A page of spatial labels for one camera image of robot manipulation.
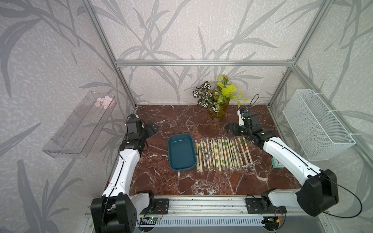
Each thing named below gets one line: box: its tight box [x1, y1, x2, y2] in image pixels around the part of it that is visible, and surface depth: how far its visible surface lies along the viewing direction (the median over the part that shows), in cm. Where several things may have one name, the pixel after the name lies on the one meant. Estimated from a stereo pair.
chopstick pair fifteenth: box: [198, 142, 204, 175], surface depth 93 cm
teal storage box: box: [168, 133, 197, 172], surface depth 95 cm
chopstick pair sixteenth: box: [195, 141, 201, 173], surface depth 93 cm
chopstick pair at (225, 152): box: [222, 137, 229, 170], surface depth 95 cm
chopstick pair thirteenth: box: [205, 138, 211, 171], surface depth 94 cm
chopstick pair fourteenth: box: [202, 140, 208, 172], surface depth 94 cm
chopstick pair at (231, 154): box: [229, 139, 235, 169], surface depth 95 cm
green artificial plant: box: [192, 75, 249, 113], surface depth 98 cm
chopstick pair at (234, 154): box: [232, 139, 238, 169], surface depth 94 cm
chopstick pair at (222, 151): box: [219, 137, 225, 170], surface depth 94 cm
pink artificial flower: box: [94, 95, 114, 110], surface depth 78 cm
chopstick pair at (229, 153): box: [226, 137, 233, 169], surface depth 95 cm
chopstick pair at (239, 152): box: [236, 138, 244, 168], surface depth 95 cm
